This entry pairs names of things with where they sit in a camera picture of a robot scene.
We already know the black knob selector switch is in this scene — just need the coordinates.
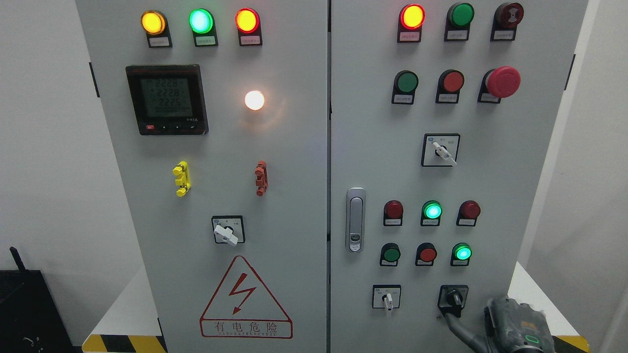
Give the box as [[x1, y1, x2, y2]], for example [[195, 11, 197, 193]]
[[437, 284, 469, 319]]

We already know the red terminal connector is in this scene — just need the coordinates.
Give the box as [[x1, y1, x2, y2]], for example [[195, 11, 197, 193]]
[[254, 160, 268, 197]]

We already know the dark red indicator left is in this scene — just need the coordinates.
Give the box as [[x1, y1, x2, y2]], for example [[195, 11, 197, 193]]
[[383, 200, 404, 227]]

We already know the dark red indicator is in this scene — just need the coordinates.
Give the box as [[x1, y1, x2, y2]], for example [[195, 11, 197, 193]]
[[457, 200, 481, 227], [383, 200, 404, 227]]

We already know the white indicator light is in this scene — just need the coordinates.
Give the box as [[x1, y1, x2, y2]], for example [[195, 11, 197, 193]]
[[244, 90, 265, 110]]

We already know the left grey cabinet door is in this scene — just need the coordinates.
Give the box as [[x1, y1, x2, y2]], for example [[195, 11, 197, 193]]
[[77, 0, 328, 353]]

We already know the grey cabinet door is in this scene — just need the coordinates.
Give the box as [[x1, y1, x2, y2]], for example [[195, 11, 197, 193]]
[[329, 0, 588, 353], [77, 0, 328, 353]]

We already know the lit green indicator middle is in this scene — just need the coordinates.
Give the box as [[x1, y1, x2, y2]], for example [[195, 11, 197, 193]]
[[421, 200, 442, 227]]

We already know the green push button second row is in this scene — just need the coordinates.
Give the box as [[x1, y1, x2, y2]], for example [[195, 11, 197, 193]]
[[391, 70, 418, 105]]

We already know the yellow terminal connector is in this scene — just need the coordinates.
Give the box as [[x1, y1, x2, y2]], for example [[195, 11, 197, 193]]
[[172, 160, 191, 197]]

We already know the red push button lower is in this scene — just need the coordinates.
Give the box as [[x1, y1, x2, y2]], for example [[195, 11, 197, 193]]
[[415, 243, 438, 267]]

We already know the right grey cabinet door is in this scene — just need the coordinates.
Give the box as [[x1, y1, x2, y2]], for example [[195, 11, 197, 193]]
[[329, 0, 588, 353]]

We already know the red electrical hazard warning sticker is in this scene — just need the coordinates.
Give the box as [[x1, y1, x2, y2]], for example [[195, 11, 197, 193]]
[[199, 255, 292, 339]]

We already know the dark red indicator right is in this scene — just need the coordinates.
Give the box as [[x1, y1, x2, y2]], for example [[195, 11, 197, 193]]
[[457, 200, 481, 227]]

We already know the black digital power meter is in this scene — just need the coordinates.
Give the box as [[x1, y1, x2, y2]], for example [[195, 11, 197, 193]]
[[125, 63, 209, 136]]

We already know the lit green push button lower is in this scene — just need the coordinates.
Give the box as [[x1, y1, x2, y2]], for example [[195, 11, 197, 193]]
[[449, 243, 473, 267]]

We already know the red push button second row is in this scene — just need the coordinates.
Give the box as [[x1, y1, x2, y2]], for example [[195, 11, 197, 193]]
[[435, 69, 465, 103]]

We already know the red indicator light top left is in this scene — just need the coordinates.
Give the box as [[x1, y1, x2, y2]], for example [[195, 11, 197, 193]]
[[234, 7, 262, 46]]

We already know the lit red indicator right door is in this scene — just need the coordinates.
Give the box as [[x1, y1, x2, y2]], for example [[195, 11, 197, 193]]
[[397, 3, 425, 43]]

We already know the green indicator light top left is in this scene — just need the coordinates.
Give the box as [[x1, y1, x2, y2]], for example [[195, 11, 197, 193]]
[[188, 7, 218, 47]]

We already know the red emergency stop mushroom button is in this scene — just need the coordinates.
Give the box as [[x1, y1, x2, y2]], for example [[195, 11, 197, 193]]
[[477, 66, 521, 103]]

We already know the green push button top right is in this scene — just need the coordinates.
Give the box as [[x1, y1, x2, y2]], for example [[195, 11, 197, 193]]
[[444, 2, 475, 42]]

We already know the yellow indicator light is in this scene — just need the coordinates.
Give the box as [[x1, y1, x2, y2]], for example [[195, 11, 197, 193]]
[[141, 10, 172, 48]]

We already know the dark red buzzer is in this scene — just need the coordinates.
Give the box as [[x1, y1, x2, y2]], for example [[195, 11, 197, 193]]
[[491, 2, 524, 42]]

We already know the black box with antenna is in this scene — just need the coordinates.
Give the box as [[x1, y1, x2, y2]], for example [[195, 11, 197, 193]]
[[0, 247, 75, 353]]

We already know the silver door latch handle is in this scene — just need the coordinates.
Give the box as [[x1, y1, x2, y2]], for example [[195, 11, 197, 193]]
[[345, 187, 366, 253]]

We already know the white selector switch left door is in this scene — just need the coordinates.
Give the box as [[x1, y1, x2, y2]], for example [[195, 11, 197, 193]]
[[211, 215, 245, 247]]

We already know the white selector switch upper right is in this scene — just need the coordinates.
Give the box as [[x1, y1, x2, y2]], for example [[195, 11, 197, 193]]
[[421, 133, 461, 167]]

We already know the small white selector switch bottom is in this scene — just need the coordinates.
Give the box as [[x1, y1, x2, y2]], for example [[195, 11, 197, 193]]
[[371, 284, 402, 313]]

